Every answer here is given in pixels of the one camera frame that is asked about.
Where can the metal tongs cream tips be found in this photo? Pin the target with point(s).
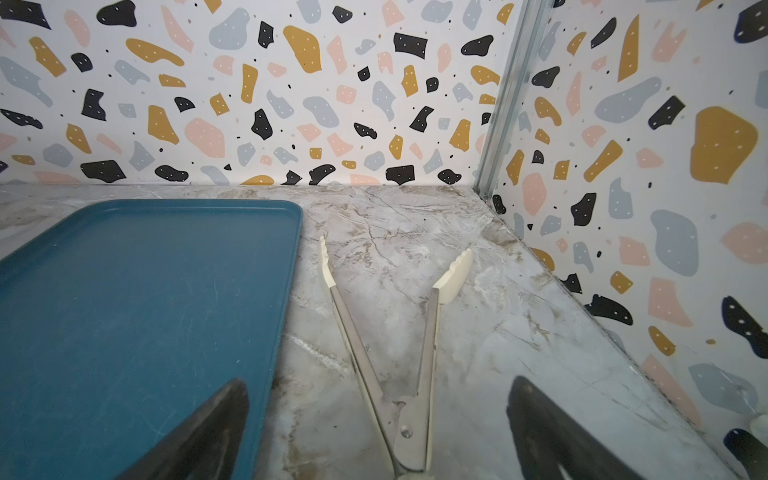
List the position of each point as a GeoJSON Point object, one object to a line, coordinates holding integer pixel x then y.
{"type": "Point", "coordinates": [405, 425]}

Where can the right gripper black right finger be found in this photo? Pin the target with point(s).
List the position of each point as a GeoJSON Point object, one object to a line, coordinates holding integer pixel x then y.
{"type": "Point", "coordinates": [551, 445]}

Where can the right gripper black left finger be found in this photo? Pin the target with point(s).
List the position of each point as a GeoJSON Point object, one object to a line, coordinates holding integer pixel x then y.
{"type": "Point", "coordinates": [205, 445]}

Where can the teal rectangular tray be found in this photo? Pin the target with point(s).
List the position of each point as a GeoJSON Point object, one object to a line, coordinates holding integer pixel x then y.
{"type": "Point", "coordinates": [125, 317]}

